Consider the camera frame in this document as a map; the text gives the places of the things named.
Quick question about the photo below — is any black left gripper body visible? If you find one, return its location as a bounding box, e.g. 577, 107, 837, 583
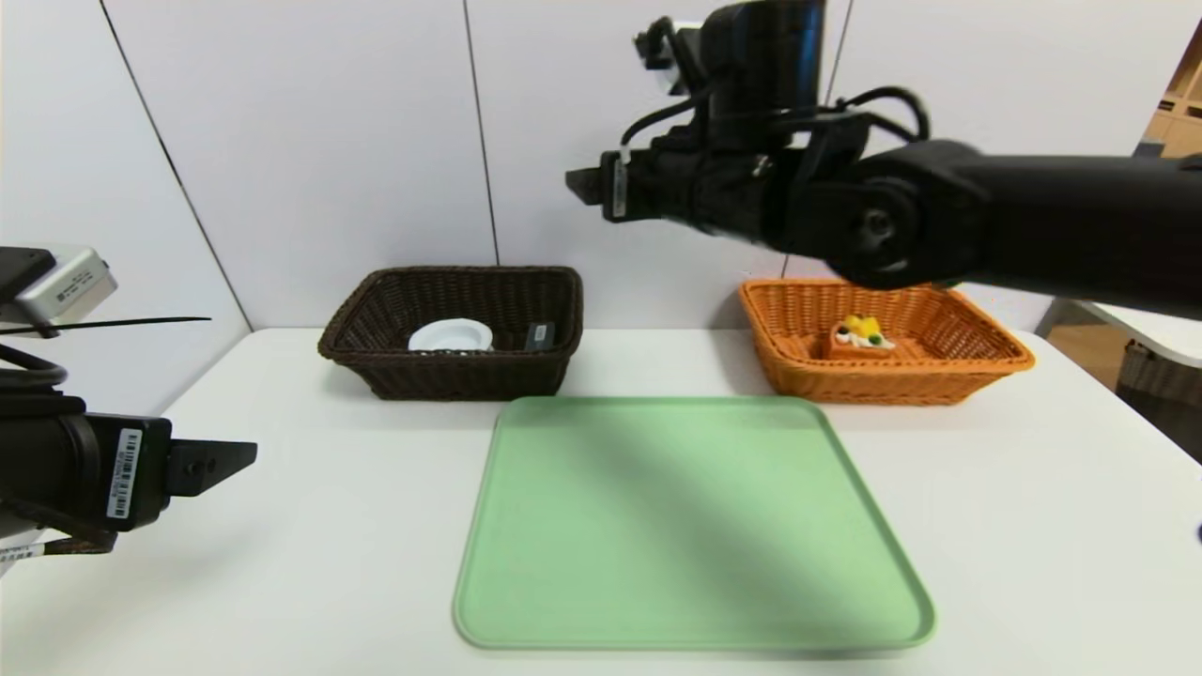
0, 396, 173, 533

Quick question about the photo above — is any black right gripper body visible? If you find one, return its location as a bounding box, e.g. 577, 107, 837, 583
600, 147, 705, 224

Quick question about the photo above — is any white round tape dispenser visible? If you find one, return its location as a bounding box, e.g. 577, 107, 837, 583
407, 319, 495, 354

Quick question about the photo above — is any toy fruit tart slice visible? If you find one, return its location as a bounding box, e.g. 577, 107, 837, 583
824, 315, 896, 361

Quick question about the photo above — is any dark brown wicker basket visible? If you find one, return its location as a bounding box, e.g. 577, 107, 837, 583
317, 267, 584, 403

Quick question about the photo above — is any orange wicker basket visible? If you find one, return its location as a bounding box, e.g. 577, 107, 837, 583
736, 280, 1035, 407

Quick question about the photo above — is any brown woven storage basket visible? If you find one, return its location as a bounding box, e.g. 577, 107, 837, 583
1116, 341, 1202, 407

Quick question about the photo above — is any thin black zip tie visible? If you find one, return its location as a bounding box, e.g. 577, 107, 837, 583
0, 316, 212, 336

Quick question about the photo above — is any light green plastic tray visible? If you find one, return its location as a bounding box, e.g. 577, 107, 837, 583
453, 395, 937, 651

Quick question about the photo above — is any wooden shelf unit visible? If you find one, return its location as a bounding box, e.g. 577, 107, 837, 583
1136, 19, 1202, 161

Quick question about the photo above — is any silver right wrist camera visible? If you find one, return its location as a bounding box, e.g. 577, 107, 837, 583
634, 17, 707, 95

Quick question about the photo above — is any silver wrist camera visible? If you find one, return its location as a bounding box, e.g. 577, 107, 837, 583
0, 246, 119, 330
634, 17, 707, 95

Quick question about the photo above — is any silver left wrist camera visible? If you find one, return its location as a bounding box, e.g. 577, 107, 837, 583
0, 246, 119, 330

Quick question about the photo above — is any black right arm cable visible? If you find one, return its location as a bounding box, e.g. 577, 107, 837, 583
620, 86, 931, 156

